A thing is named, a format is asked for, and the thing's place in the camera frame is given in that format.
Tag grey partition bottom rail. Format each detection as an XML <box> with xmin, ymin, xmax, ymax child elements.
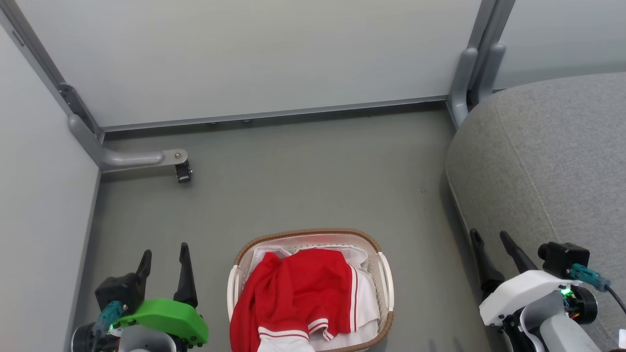
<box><xmin>100</xmin><ymin>95</ymin><xmax>448</xmax><ymax>132</ymax></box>

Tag long grey partition foot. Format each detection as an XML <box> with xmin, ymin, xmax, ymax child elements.
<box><xmin>67</xmin><ymin>114</ymin><xmax>189</xmax><ymax>173</ymax></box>

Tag teal left camera cable plug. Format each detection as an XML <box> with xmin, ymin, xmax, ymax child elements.
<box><xmin>93</xmin><ymin>301</ymin><xmax>124</xmax><ymax>338</ymax></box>

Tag teal right camera cable plug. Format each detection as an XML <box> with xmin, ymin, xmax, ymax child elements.
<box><xmin>570</xmin><ymin>264</ymin><xmax>612</xmax><ymax>293</ymax></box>

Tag grey fabric sofa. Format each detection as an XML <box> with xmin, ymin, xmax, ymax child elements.
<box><xmin>444</xmin><ymin>72</ymin><xmax>626</xmax><ymax>352</ymax></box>

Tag short grey partition foot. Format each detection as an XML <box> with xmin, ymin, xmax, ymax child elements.
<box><xmin>476</xmin><ymin>43</ymin><xmax>507</xmax><ymax>105</ymax></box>
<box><xmin>447</xmin><ymin>46</ymin><xmax>479</xmax><ymax>129</ymax></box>

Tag grey partition post dark bracket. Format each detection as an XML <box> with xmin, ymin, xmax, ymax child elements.
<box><xmin>0</xmin><ymin>0</ymin><xmax>104</xmax><ymax>143</ymax></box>

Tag white laundry basket brown rim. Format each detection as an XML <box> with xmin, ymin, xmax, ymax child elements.
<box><xmin>226</xmin><ymin>228</ymin><xmax>395</xmax><ymax>352</ymax></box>

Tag black right camera cable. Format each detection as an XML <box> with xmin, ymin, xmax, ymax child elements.
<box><xmin>606</xmin><ymin>285</ymin><xmax>626</xmax><ymax>314</ymax></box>

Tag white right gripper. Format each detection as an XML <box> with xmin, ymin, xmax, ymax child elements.
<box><xmin>469</xmin><ymin>229</ymin><xmax>583</xmax><ymax>328</ymax></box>

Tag red shirt white stripes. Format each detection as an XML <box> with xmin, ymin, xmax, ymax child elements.
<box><xmin>229</xmin><ymin>248</ymin><xmax>360</xmax><ymax>352</ymax></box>

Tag teal camera cable plug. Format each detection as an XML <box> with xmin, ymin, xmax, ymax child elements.
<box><xmin>93</xmin><ymin>301</ymin><xmax>124</xmax><ymax>338</ymax></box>
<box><xmin>570</xmin><ymin>264</ymin><xmax>612</xmax><ymax>293</ymax></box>

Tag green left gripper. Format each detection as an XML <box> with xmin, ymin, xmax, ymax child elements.
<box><xmin>115</xmin><ymin>243</ymin><xmax>209</xmax><ymax>346</ymax></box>

